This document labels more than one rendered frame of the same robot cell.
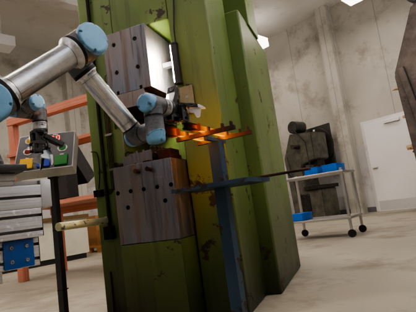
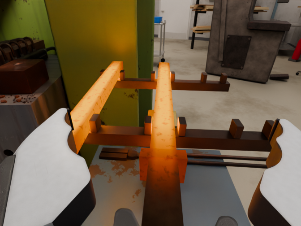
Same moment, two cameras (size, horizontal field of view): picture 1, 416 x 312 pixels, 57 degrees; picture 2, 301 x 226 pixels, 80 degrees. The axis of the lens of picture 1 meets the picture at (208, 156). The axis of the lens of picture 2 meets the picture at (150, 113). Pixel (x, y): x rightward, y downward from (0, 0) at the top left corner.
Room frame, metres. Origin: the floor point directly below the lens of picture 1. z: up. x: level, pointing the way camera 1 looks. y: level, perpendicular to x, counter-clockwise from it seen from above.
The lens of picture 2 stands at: (1.64, 0.11, 1.12)
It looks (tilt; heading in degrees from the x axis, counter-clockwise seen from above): 30 degrees down; 335
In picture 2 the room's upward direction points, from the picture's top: 1 degrees clockwise
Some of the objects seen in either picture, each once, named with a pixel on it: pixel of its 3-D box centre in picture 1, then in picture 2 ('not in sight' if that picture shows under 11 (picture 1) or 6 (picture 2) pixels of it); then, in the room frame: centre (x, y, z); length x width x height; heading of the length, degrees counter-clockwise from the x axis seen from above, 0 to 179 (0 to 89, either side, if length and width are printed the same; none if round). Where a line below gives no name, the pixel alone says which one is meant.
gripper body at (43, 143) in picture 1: (39, 142); not in sight; (2.00, 0.87, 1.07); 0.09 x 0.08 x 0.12; 135
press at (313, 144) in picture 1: (314, 168); not in sight; (9.41, -2.52, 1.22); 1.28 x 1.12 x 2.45; 45
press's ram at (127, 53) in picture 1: (148, 68); not in sight; (2.44, 0.31, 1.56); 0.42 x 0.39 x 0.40; 160
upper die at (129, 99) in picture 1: (147, 106); not in sight; (2.45, 0.35, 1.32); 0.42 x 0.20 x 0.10; 160
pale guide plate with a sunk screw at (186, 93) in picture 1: (187, 99); not in sight; (2.27, 0.08, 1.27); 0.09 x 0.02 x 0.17; 70
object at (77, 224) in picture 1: (84, 223); not in sight; (2.29, 0.77, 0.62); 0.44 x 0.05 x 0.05; 160
